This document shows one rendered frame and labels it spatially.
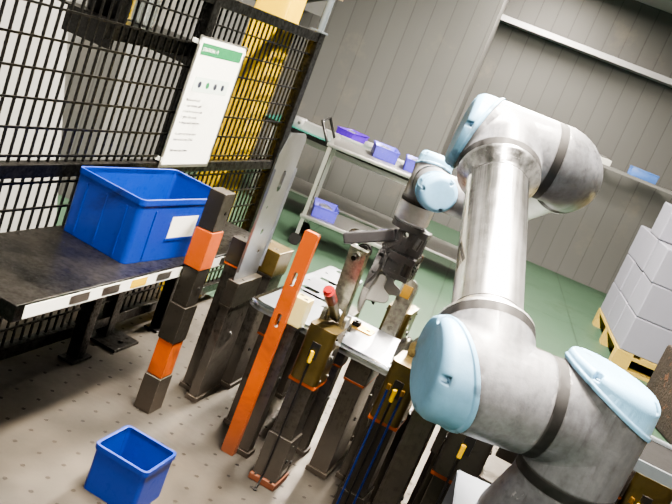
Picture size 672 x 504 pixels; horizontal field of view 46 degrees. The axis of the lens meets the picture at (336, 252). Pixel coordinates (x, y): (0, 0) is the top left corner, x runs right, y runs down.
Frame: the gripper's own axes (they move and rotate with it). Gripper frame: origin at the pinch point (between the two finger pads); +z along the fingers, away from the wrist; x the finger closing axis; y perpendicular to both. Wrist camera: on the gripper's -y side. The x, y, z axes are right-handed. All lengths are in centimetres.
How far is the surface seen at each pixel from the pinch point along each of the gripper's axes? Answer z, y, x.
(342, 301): -4.3, 0.4, -20.5
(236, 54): -37, -55, 12
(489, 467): 8.9, 37.9, -25.7
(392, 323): 4.2, 5.8, 9.6
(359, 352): 5.5, 6.1, -14.2
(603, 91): -114, -16, 800
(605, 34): -171, -41, 796
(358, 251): -14.9, -0.1, -22.2
